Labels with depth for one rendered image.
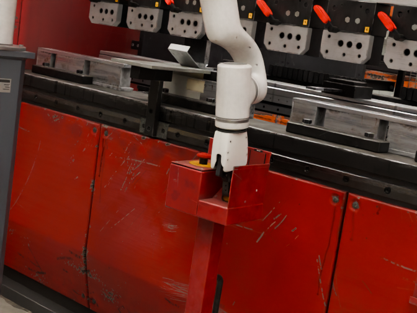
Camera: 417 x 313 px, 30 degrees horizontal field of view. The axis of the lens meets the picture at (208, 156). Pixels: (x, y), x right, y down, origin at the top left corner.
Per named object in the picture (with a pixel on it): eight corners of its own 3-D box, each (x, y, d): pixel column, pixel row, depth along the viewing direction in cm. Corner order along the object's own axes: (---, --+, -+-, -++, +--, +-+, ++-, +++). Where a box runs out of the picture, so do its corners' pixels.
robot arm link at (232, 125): (229, 112, 198) (229, 123, 199) (208, 116, 192) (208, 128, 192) (256, 116, 194) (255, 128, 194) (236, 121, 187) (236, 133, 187)
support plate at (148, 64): (110, 61, 239) (111, 57, 238) (170, 66, 258) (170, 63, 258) (151, 69, 227) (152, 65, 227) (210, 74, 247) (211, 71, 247)
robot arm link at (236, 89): (230, 111, 199) (208, 115, 192) (232, 59, 196) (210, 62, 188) (257, 115, 194) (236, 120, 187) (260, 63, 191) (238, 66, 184)
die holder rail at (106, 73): (35, 71, 304) (37, 46, 303) (47, 72, 309) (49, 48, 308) (120, 90, 273) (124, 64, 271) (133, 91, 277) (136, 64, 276)
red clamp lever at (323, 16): (314, 2, 213) (334, 28, 209) (322, 4, 216) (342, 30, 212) (310, 7, 214) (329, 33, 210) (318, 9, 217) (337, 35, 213)
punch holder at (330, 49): (318, 57, 217) (328, -3, 215) (334, 59, 223) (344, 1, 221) (365, 64, 207) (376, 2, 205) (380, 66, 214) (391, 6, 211)
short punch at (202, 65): (180, 66, 256) (184, 36, 255) (184, 66, 258) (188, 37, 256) (203, 69, 250) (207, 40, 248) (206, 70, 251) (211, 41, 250)
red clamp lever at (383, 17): (379, 9, 200) (401, 36, 196) (386, 11, 203) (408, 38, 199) (374, 14, 201) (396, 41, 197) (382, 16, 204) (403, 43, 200)
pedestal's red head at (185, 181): (164, 206, 202) (173, 138, 199) (201, 201, 215) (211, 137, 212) (225, 226, 190) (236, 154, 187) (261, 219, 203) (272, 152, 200)
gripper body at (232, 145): (231, 120, 199) (229, 162, 202) (207, 125, 191) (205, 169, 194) (255, 124, 195) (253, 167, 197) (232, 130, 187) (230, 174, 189)
